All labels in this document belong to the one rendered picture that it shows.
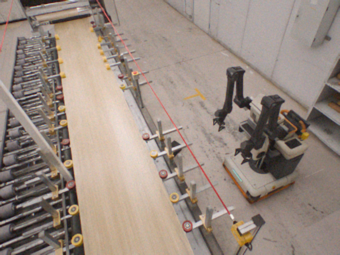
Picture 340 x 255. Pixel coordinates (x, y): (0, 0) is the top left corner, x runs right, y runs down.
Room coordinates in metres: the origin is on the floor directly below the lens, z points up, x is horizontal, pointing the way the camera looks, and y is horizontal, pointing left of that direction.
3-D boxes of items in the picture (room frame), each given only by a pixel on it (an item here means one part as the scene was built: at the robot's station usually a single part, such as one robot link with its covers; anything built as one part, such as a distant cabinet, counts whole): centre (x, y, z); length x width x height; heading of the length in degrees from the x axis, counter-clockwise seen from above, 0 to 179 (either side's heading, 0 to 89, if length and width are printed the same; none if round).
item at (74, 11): (5.02, 1.95, 1.05); 1.43 x 0.12 x 0.12; 110
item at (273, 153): (1.38, -0.90, 0.68); 0.28 x 0.27 x 0.25; 20
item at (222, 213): (0.68, -0.23, 0.82); 0.43 x 0.03 x 0.04; 110
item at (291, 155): (1.52, -1.12, 0.59); 0.55 x 0.34 x 0.83; 20
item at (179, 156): (1.10, -0.04, 0.90); 0.04 x 0.04 x 0.48; 20
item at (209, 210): (0.63, -0.20, 0.92); 0.04 x 0.04 x 0.48; 20
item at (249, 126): (1.40, -0.76, 0.99); 0.28 x 0.16 x 0.22; 20
